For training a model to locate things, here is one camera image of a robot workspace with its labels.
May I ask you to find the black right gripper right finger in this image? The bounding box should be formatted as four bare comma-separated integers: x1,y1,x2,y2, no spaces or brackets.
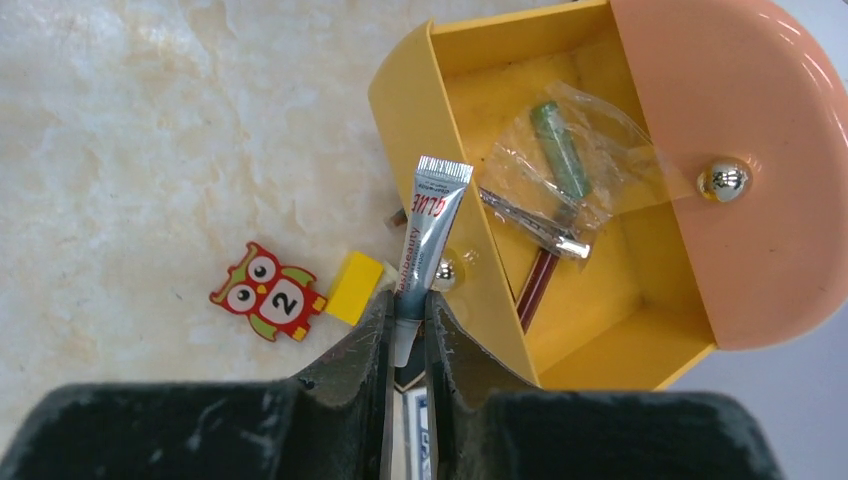
424,292,783,479

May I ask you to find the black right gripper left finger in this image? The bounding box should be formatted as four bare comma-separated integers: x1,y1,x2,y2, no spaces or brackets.
1,291,394,479

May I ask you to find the dark red lipstick tube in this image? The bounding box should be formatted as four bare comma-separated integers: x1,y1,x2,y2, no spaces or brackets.
516,249,559,333

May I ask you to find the silver small tube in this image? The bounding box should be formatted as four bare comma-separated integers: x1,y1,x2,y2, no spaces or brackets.
393,156,473,368

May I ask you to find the clear plastic wrapper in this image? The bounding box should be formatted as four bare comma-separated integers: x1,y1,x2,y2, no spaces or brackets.
479,82,671,266

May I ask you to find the white round drawer organizer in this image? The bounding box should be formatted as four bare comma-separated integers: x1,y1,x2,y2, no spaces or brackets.
368,1,847,390

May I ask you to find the green tube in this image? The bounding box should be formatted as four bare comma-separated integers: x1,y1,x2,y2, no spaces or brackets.
529,101,591,199

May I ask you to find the blue playing card box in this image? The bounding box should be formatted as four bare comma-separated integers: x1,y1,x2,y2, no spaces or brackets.
402,387,433,480

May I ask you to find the black square compact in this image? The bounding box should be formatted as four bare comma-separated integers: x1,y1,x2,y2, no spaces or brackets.
394,330,426,393

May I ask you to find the yellow cube block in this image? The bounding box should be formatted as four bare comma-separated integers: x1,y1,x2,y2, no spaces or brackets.
324,251,384,326

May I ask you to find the small yellow block with cap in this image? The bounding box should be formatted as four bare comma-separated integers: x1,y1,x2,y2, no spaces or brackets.
377,261,399,291

